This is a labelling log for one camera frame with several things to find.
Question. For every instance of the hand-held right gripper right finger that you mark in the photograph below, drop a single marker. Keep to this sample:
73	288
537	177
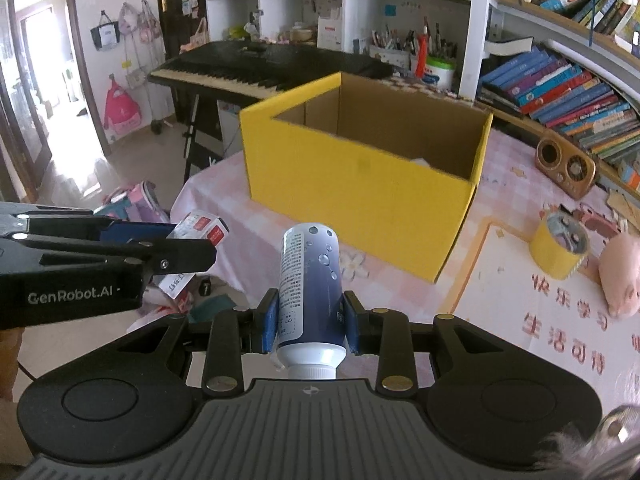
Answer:
351	322

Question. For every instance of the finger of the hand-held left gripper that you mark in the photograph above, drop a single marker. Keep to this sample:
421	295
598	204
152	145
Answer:
175	257
135	231

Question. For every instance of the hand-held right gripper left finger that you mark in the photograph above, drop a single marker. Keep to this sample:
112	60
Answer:
270	320

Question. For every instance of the white red medicine box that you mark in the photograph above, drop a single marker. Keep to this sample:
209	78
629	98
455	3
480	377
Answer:
205	227

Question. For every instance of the white blue spray bottle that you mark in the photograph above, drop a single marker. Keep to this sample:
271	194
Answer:
310	285

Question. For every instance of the yellow cardboard box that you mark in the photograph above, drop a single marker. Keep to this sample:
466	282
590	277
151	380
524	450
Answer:
360	195

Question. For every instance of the yellow tape roll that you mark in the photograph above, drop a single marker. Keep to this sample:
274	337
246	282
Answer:
550	255

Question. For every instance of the pink pig plush toy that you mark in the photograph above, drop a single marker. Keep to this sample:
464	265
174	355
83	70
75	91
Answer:
620	275

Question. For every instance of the person's left forearm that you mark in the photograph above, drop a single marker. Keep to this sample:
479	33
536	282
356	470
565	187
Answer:
9	365

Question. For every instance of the white red plastic bag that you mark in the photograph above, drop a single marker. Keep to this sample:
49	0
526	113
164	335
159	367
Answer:
172	287

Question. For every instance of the pink purple backpack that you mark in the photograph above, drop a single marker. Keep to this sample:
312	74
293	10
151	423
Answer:
140	200

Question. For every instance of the teal cloth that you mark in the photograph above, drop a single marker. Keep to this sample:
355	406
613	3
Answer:
212	310

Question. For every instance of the black keyboard stand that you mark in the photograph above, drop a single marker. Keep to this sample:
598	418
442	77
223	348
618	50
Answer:
192	145

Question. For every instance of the pink hanging backpack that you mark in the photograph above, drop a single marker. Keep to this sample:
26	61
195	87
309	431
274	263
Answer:
121	110

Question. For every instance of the black white tote bag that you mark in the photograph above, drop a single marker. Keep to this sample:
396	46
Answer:
105	35

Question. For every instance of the small pink handbag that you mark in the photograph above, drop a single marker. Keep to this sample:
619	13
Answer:
198	37

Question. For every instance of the dark wooden door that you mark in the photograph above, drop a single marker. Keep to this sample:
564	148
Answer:
172	25

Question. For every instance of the black electronic piano keyboard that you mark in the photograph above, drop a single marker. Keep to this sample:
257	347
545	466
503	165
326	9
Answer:
280	60

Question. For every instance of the small beige bowl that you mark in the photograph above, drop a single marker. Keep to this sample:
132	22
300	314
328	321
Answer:
301	35

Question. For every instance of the white cabinet shelf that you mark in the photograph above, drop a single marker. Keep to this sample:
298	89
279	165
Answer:
270	10

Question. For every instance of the white tub green lid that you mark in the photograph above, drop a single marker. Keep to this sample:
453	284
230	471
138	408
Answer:
440	75

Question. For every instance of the fluffy grey cloth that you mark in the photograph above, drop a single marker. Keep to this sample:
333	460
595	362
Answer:
585	450

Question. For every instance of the wooden retro speaker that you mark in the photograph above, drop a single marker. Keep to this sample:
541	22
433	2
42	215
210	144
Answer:
565	160

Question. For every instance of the white pen holder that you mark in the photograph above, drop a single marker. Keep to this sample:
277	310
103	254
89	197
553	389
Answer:
387	56

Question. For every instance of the white red carton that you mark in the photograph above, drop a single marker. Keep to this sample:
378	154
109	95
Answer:
330	34

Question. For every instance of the red white glue bottle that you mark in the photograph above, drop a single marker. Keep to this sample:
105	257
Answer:
422	52

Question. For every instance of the bunch of pens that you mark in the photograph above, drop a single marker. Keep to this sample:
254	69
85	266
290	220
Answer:
395	40

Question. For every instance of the row of blue leaning books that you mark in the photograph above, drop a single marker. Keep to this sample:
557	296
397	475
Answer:
550	90

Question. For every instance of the white wooden bookshelf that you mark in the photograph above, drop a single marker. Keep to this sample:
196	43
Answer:
477	25

